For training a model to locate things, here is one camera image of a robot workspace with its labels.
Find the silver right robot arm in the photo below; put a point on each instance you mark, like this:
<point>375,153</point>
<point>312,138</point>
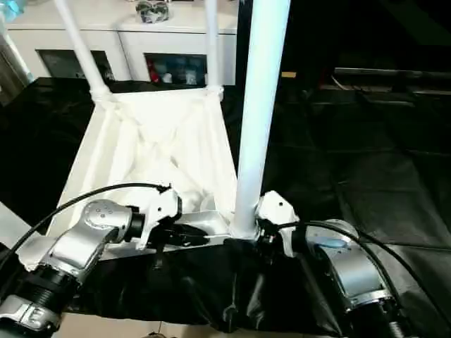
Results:
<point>352,267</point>

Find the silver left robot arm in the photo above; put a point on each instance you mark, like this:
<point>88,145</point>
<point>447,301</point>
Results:
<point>74,243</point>

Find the white plastic table top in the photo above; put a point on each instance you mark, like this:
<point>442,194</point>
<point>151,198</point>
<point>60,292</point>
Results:
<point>155,141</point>

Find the black work mat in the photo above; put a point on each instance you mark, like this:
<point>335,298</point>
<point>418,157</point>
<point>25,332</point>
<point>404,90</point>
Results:
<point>380,176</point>

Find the small yellow tag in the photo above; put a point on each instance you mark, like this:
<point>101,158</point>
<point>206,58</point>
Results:
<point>288,74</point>

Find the dark low shelf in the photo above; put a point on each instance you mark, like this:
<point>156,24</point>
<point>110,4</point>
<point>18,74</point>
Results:
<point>394,76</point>

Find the white cabinet with glass doors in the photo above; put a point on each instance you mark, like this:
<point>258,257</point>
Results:
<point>120,35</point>

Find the shiny ornament on cabinet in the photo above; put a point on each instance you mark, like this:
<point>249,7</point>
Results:
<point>152,10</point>

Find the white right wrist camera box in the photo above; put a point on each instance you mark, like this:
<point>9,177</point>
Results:
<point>280,215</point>

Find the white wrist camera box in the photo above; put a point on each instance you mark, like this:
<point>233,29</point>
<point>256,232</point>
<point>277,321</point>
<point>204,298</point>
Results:
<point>158,211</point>
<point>280,215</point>

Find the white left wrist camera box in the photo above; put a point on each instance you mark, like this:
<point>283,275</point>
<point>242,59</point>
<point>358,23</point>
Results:
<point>158,211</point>

